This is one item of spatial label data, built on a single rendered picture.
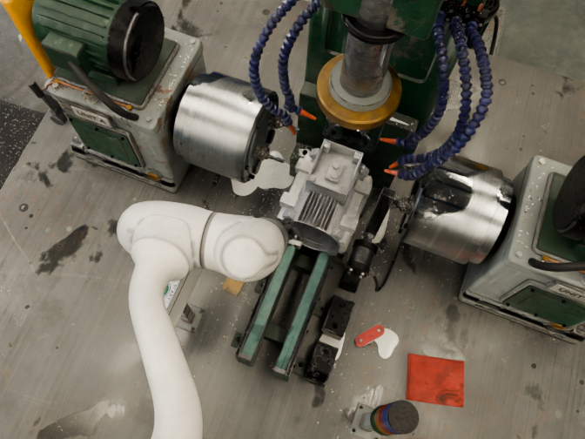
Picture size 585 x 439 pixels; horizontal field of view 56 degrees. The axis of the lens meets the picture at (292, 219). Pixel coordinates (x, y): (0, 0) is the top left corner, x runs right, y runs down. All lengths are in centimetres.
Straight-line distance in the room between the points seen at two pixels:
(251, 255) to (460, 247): 63
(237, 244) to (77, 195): 93
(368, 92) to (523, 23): 225
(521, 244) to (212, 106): 78
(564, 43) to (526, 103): 139
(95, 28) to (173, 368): 79
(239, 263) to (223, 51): 115
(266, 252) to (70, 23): 72
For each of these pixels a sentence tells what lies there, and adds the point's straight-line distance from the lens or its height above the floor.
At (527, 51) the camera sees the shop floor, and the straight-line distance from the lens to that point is 324.
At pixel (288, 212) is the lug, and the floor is 109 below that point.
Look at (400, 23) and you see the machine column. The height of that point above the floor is 158.
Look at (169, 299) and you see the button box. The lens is 128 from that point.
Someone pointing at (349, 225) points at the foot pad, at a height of 107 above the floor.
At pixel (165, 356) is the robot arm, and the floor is 151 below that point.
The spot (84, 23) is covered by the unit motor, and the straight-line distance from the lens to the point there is 134.
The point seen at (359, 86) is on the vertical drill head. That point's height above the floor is 139.
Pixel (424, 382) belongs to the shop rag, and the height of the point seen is 81.
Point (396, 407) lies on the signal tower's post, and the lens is 112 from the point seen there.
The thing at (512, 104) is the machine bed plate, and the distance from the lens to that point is 197.
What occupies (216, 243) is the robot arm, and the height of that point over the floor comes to 143.
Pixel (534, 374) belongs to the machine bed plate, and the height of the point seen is 80.
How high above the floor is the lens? 231
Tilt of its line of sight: 68 degrees down
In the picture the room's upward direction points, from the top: 5 degrees clockwise
